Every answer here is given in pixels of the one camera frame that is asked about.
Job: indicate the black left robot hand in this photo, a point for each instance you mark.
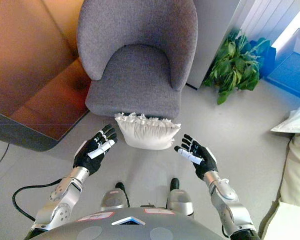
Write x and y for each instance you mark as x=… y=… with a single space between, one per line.
x=90 y=157

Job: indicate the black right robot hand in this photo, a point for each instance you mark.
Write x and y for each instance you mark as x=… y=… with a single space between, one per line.
x=202 y=160

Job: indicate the white fringed pillow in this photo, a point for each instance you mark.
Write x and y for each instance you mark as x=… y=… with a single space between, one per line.
x=147 y=132

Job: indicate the silver right robot leg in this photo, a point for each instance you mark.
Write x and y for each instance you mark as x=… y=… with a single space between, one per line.
x=179 y=200

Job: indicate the silver robot leg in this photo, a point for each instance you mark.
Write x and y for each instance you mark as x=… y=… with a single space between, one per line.
x=114 y=198
x=179 y=200

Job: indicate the silver left robot leg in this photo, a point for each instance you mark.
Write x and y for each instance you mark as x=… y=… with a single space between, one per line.
x=114 y=198

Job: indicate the grey robot torso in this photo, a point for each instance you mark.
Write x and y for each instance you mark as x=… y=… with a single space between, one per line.
x=124 y=225

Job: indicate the white cushion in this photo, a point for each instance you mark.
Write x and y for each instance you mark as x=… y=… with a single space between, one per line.
x=293 y=122

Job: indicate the brown wooden table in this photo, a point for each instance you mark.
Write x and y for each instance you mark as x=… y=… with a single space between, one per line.
x=35 y=75

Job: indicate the green leafy plant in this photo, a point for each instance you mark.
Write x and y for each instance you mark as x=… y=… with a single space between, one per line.
x=235 y=65

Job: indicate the grey fabric armchair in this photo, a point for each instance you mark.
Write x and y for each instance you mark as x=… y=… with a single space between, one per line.
x=137 y=57

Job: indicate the white cabinet panel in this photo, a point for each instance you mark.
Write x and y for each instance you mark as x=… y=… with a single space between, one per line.
x=212 y=42

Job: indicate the blue plastic crate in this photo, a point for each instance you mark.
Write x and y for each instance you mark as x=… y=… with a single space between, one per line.
x=288 y=72

